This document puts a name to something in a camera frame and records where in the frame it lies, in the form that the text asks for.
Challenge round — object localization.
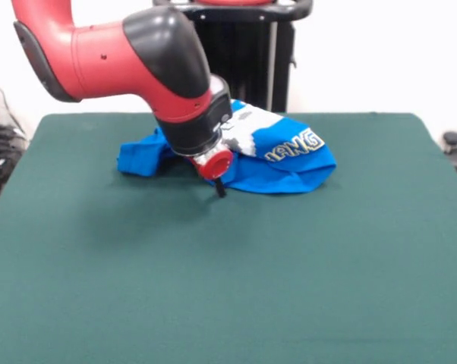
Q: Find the dark green table cloth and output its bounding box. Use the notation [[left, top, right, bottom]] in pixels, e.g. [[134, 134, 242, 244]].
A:
[[0, 111, 457, 364]]

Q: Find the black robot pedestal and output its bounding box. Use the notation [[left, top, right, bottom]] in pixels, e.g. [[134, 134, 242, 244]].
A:
[[152, 0, 314, 114]]

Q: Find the black office chair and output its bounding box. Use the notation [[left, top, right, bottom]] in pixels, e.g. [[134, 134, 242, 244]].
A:
[[442, 130, 457, 190]]

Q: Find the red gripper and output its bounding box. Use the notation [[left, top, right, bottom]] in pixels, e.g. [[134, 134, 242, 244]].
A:
[[189, 149, 235, 199]]

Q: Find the blue printed T-shirt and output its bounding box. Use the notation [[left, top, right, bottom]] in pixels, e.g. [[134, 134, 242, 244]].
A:
[[116, 98, 338, 195]]

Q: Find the black cable tangle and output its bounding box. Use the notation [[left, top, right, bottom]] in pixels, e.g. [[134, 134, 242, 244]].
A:
[[0, 70, 30, 200]]

